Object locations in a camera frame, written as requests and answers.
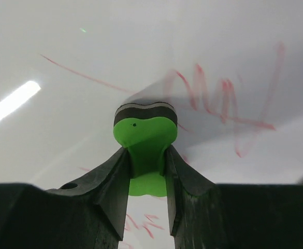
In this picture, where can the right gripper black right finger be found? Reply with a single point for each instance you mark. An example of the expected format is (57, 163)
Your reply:
(203, 214)

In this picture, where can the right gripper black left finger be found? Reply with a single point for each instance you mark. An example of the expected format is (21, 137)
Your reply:
(88, 212)

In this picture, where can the green whiteboard eraser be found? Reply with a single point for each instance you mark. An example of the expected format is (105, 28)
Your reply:
(146, 130)

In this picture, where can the white whiteboard black frame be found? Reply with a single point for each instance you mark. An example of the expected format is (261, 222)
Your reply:
(232, 70)

